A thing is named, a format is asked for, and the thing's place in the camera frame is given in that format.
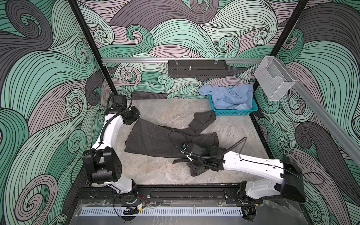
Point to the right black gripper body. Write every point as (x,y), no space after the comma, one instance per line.
(194,166)

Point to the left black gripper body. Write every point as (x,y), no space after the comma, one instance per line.
(132,115)

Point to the dark grey pinstripe shirt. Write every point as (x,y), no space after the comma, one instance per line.
(153,140)

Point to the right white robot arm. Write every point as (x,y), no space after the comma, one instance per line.
(279,177)

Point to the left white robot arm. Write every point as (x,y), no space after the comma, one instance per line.
(102,165)

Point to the teal plastic basket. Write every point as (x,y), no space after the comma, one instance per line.
(233,112)

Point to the light blue shirt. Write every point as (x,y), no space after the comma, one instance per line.
(236,98)

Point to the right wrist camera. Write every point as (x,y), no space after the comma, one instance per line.
(192,150)

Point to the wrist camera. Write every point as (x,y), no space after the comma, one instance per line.
(119,100)
(192,150)

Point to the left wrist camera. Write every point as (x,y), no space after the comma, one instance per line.
(119,100)

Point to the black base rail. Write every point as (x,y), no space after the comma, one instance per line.
(230,193)

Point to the black left corner post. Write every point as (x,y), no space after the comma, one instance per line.
(86,31)

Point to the black corner post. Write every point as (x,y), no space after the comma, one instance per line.
(289,27)
(86,31)

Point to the black perforated wall tray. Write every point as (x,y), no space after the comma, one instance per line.
(197,69)

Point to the white slotted cable duct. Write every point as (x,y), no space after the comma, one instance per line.
(165,211)

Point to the aluminium back rail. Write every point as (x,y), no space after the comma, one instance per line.
(165,60)

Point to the aluminium rail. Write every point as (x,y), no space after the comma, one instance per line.
(165,60)
(310,91)

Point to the clear plastic wall bin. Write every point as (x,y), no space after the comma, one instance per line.
(274,78)

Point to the aluminium right rail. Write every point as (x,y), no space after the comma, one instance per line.
(310,91)

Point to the black right corner post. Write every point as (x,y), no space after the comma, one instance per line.
(289,27)

